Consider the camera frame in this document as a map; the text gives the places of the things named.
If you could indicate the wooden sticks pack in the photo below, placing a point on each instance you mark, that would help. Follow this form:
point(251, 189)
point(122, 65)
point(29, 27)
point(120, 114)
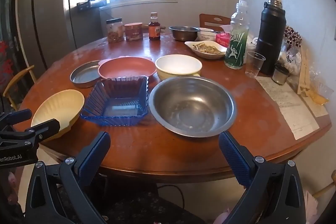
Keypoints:
point(303, 74)

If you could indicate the yellow shell-shaped plate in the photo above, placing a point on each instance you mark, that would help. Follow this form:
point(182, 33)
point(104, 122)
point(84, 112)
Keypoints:
point(57, 108)

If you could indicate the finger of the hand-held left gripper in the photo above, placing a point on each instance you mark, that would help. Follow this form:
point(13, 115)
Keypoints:
point(44, 130)
point(19, 116)

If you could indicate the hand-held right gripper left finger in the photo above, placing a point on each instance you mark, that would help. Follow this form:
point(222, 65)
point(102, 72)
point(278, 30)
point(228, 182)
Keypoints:
point(95, 158)

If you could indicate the red tissue packet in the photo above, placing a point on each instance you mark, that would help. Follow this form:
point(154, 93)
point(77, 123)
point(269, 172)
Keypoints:
point(223, 39)

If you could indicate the dark patterned cloth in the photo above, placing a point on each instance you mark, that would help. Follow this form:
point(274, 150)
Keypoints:
point(147, 208)

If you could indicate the green label drink bottle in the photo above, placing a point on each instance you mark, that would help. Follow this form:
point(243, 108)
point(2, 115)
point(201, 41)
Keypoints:
point(236, 48)

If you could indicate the clear jar with black lid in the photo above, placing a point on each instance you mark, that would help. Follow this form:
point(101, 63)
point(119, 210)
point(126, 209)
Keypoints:
point(115, 31)

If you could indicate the brown sauce bottle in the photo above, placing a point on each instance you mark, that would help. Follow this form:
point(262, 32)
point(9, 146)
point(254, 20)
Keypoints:
point(154, 29)

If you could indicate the yellow bowl with white inside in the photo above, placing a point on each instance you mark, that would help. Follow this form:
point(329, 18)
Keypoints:
point(178, 64)

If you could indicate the small steel bowl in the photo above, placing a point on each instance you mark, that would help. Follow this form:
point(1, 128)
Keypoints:
point(183, 33)

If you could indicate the clear plastic cup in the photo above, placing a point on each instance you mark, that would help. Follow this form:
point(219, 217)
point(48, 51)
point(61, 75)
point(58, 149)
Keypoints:
point(254, 66)

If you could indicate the white plate with food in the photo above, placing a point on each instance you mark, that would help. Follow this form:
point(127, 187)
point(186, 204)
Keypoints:
point(207, 50)

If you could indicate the yellow plastic bag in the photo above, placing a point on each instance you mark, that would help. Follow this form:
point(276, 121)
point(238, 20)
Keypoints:
point(317, 96)

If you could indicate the white plastic bag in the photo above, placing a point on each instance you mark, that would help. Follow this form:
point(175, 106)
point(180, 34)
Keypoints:
point(291, 61)

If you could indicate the black thermos flask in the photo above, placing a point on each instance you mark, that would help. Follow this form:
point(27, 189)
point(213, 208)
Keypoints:
point(270, 37)

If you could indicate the printed paper sheet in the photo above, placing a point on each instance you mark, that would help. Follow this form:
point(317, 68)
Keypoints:
point(288, 106)

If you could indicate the red label jar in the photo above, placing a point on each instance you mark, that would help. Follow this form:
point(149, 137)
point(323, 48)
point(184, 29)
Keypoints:
point(134, 33)

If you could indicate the blue ribbed plastic dish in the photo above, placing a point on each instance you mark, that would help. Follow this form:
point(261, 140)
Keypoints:
point(118, 108)

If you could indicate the red paper decoration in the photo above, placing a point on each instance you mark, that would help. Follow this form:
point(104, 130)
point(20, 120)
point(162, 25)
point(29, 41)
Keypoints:
point(4, 58)

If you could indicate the large steel bowl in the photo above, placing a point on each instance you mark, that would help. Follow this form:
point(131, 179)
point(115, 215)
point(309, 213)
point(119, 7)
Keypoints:
point(194, 108)

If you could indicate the white ceramic bowl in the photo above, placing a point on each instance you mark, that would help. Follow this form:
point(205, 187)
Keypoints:
point(206, 35)

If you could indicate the pink plate with ears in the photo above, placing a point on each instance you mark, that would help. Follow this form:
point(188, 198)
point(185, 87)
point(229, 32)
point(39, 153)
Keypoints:
point(126, 67)

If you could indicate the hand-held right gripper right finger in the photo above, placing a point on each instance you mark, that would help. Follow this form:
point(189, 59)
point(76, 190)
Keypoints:
point(233, 161)

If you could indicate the beaded ornament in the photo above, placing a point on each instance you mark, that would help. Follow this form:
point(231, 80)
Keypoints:
point(292, 36)

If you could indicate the grey refrigerator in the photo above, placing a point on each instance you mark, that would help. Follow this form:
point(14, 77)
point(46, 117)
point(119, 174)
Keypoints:
point(50, 16)

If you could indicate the round steel plate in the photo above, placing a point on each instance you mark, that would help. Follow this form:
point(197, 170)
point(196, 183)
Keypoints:
point(81, 74)

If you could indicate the small glass jar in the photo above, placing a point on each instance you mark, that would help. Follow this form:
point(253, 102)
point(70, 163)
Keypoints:
point(280, 75)

